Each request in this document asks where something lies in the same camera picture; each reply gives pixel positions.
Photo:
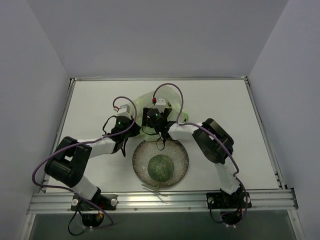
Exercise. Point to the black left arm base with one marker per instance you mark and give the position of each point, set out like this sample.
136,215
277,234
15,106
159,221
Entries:
94,213

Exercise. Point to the light green plastic bag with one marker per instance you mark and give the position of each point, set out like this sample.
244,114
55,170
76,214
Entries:
167,98

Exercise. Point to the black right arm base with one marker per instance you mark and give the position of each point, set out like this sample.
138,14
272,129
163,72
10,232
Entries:
226,209

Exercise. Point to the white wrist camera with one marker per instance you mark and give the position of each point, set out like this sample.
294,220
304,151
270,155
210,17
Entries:
160,104
123,110

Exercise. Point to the green netted fake melon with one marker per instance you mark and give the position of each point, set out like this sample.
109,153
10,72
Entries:
160,168

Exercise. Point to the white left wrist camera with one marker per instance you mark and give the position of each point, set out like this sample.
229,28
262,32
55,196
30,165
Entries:
123,110

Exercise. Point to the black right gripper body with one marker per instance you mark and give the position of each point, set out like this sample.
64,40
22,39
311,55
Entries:
168,113

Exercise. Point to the speckled ceramic plate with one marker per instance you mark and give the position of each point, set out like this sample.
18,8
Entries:
173,149

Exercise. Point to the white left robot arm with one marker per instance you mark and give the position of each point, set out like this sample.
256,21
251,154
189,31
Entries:
68,166

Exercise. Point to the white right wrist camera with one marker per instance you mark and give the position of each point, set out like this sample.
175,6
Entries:
160,104

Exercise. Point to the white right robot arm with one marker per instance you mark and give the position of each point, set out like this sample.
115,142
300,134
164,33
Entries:
214,142

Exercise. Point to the aluminium front rail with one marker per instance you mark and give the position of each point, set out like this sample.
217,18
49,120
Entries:
151,202

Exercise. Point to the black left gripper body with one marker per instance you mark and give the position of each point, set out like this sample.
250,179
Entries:
135,127

